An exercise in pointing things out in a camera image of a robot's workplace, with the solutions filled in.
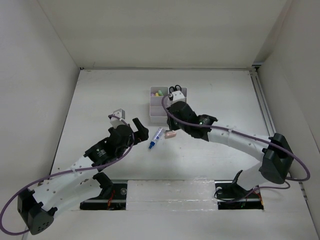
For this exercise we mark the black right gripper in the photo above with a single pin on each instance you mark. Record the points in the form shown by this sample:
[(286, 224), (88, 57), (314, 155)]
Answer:
[(172, 126)]

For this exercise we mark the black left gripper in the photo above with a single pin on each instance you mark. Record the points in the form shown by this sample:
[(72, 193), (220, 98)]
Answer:
[(141, 133)]

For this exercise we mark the clear blue glue bottle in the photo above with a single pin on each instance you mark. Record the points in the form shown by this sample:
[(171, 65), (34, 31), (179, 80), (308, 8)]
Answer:
[(158, 135)]

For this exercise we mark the black handled scissors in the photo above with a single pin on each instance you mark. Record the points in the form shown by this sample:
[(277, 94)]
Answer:
[(175, 88)]

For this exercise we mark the pink white stapler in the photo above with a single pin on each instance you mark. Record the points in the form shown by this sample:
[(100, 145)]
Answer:
[(169, 134)]

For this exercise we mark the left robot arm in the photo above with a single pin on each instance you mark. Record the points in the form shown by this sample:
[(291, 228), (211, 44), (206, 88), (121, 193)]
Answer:
[(85, 178)]

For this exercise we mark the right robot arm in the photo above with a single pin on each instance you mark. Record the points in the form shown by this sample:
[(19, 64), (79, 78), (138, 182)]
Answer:
[(273, 153)]

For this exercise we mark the white right organizer bin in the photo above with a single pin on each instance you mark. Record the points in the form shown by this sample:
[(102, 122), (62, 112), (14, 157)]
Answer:
[(184, 91)]

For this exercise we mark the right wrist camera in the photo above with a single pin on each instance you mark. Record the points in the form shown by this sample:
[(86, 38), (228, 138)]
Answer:
[(176, 96)]

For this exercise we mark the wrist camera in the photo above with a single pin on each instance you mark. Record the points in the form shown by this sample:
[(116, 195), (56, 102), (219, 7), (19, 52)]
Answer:
[(118, 116), (176, 96)]

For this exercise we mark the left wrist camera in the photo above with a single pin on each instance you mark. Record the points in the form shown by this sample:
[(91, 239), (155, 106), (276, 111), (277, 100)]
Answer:
[(118, 116)]

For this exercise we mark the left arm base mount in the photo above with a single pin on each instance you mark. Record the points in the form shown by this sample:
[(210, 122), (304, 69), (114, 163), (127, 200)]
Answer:
[(112, 197)]

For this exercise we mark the metal front rail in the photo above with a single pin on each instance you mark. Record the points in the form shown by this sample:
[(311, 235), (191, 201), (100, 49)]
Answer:
[(156, 191)]

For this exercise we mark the metal rail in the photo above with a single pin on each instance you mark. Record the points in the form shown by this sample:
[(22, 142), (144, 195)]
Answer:
[(156, 191), (266, 115)]

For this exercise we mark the metal rail right side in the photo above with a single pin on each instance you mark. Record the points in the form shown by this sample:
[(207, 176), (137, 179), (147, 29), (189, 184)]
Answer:
[(266, 115)]

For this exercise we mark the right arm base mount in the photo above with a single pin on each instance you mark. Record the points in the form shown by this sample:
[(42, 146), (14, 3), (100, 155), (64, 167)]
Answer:
[(230, 196)]

